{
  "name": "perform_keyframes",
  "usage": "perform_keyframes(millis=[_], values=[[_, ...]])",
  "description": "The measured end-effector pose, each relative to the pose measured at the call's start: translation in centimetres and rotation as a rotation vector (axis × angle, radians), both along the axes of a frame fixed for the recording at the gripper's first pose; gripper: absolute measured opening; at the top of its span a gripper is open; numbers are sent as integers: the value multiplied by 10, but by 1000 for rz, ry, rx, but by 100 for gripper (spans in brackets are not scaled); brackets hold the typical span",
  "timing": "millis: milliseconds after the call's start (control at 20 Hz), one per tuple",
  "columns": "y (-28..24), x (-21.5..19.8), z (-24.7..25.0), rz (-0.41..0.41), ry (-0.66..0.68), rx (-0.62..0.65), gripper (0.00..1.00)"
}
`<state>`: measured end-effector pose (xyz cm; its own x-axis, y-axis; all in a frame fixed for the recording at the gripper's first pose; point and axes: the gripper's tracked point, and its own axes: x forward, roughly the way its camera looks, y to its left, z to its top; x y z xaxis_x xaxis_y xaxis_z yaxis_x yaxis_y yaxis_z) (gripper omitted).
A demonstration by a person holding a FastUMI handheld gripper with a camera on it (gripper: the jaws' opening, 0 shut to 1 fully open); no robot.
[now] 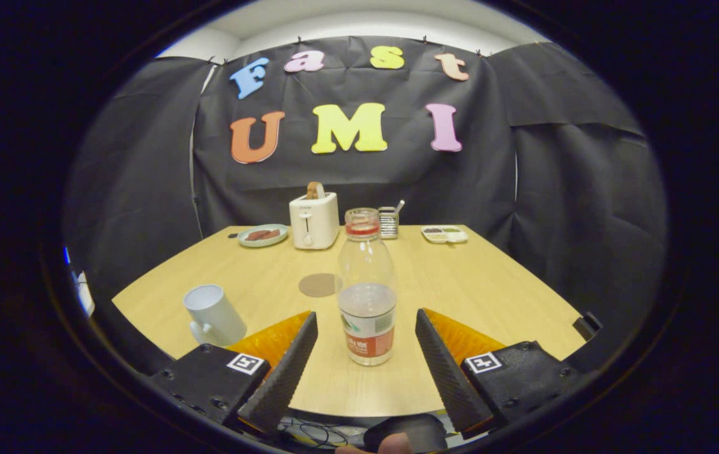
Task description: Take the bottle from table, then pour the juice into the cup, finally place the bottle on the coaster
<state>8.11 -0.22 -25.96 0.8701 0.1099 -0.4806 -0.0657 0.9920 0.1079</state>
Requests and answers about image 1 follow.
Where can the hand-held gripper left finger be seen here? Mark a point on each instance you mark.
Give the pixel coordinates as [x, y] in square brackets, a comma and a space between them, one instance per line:
[287, 378]

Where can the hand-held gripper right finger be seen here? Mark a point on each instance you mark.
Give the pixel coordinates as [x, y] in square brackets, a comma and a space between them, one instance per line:
[448, 378]

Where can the white cup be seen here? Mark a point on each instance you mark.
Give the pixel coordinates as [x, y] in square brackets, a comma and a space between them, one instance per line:
[214, 315]

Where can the brown round coaster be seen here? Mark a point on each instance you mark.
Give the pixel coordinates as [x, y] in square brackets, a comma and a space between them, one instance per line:
[316, 285]

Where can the clear plastic juice bottle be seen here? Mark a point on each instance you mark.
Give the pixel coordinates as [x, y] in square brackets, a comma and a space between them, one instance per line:
[367, 315]

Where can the wooden table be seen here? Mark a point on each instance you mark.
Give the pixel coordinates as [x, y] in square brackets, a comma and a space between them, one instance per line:
[460, 284]

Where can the pale green plate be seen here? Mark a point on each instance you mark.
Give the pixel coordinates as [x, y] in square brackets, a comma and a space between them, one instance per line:
[263, 242]

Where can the white divided dish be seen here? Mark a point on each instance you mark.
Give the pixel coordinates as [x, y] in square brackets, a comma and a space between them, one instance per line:
[444, 234]

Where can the brown meat piece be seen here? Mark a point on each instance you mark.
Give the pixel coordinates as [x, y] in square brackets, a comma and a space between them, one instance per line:
[273, 234]
[255, 236]

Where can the white toaster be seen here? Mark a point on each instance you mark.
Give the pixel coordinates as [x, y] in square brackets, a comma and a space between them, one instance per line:
[315, 221]

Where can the toasted bread slice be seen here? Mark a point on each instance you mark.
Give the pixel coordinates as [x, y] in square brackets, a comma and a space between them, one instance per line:
[315, 190]

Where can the black table corner bracket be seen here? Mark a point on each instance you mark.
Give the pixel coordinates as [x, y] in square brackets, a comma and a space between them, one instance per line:
[587, 325]

